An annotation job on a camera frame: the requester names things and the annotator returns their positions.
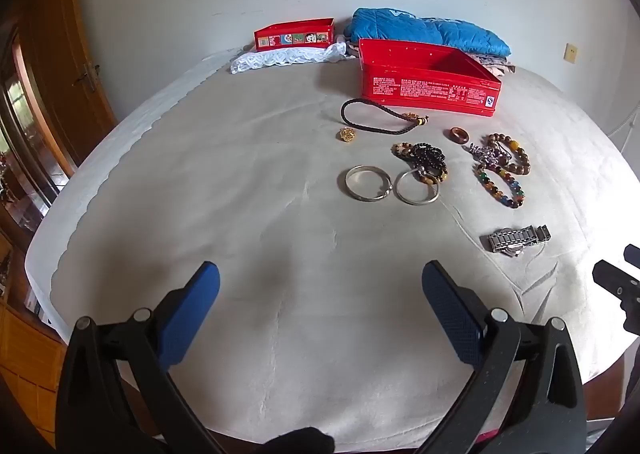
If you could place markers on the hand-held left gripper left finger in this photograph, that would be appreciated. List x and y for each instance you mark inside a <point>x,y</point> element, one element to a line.
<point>192,314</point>

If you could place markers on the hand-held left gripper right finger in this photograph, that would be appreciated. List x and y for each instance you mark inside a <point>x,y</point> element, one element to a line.
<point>450,314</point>

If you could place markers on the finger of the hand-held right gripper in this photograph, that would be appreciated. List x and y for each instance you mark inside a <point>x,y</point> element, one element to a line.
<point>620,286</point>
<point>633,255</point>

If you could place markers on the red tin box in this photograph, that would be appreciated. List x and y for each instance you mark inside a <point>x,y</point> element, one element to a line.
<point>425,83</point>

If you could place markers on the silver metal wristwatch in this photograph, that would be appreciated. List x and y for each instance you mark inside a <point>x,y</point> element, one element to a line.
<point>510,241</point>

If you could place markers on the silver bangle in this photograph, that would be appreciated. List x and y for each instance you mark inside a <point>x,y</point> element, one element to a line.
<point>416,202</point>
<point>350,182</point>

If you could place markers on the wooden glass-front cabinet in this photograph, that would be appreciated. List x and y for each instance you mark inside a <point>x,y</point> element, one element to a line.
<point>25,334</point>

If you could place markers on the gold openwork ornament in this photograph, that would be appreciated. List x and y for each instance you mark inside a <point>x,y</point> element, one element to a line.
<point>349,135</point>

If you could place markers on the folded patterned clothes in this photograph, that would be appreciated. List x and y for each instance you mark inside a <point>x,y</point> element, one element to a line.
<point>492,64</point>

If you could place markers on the white lace cloth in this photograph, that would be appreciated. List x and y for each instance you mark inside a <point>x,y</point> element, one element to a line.
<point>280,57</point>

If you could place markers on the blue quilted jacket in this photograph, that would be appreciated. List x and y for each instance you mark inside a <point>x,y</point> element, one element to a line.
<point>430,31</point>

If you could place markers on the wooden door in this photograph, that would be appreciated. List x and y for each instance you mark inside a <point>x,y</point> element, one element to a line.
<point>55,58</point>

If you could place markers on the red tin lid with pictures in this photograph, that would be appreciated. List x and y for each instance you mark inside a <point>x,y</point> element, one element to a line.
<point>292,39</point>

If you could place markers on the beige wall socket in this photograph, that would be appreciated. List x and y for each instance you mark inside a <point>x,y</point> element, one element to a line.
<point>570,53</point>

